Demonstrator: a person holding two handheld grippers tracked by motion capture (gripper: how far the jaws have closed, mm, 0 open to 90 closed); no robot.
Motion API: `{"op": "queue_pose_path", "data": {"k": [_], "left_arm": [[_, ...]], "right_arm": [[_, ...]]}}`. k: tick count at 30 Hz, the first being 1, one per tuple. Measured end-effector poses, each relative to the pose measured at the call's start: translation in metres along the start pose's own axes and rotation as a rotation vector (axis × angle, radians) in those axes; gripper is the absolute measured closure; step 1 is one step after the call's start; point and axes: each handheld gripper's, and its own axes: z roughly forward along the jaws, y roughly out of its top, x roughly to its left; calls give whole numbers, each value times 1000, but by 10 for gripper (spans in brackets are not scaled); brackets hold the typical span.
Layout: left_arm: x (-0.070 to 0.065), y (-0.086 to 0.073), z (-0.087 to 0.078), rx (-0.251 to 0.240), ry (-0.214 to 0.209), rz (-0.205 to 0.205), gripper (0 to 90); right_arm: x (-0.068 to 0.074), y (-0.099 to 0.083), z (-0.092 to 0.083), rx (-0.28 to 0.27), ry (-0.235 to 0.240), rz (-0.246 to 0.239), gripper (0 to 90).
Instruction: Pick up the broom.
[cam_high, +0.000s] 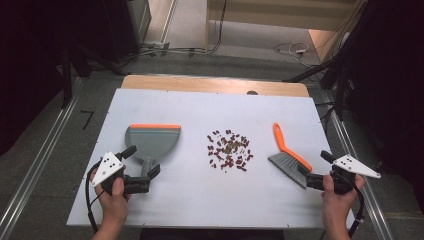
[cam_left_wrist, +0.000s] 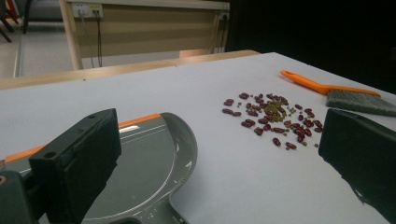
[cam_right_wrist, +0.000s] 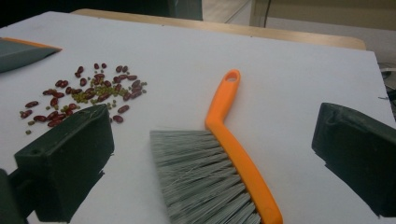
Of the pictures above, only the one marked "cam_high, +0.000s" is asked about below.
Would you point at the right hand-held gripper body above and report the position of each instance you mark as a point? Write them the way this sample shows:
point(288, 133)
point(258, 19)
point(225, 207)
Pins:
point(353, 165)

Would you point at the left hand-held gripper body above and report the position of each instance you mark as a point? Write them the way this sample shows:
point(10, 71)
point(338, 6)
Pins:
point(108, 166)

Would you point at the grey dustpan with orange lip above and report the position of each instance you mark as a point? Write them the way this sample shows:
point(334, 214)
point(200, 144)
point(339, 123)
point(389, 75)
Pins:
point(153, 140)

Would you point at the pile of red beans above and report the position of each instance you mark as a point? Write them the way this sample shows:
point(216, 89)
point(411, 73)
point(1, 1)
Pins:
point(230, 150)

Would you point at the person's left hand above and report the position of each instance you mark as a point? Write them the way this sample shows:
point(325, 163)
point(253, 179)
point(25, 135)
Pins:
point(113, 203)

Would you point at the person's right hand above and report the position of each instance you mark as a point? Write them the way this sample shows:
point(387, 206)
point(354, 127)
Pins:
point(338, 206)

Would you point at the white table board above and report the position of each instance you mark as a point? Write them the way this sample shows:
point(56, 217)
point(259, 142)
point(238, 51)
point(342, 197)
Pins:
point(206, 200)

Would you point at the black metal stand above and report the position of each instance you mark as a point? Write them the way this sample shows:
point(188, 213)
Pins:
point(66, 83)
point(340, 90)

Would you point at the person's dark clothing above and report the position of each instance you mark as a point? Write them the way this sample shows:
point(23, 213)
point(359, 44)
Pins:
point(213, 235)

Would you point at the dark curtain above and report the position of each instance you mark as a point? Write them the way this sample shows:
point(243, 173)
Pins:
point(393, 83)
point(26, 66)

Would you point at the wooden table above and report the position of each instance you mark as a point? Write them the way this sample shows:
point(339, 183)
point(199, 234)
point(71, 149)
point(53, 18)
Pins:
point(200, 85)

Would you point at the grey power strip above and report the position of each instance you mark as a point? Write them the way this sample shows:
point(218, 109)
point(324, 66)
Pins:
point(156, 45)

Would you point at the grey cabinet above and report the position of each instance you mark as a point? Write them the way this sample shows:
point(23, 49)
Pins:
point(140, 16)

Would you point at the light wooden furniture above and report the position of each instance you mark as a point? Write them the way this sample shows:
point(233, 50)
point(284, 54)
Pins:
point(276, 16)

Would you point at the aluminium floor rail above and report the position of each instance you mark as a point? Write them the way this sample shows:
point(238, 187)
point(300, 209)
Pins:
point(340, 131)
point(33, 166)

